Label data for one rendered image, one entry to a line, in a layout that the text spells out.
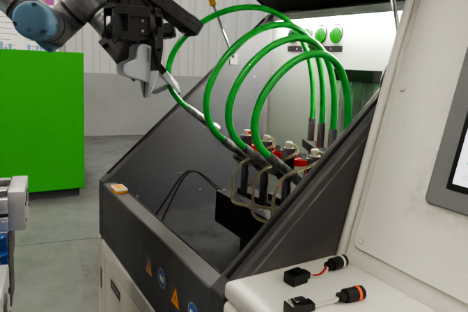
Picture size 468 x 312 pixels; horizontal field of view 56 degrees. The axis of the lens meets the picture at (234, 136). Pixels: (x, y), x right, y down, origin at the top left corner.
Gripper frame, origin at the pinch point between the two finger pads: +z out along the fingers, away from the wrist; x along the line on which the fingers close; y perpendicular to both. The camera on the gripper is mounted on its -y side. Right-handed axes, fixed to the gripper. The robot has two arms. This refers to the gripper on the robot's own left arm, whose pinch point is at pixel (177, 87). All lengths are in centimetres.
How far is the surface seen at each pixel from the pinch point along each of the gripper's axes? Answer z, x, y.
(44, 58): -141, -268, 58
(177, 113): 1.3, -25.1, 4.2
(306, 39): 12.7, 17.0, -25.0
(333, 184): 34.8, 30.6, -7.5
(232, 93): 11.8, 22.5, -6.0
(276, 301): 39, 43, 11
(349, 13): 13.3, -2.4, -43.8
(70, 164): -65, -297, 107
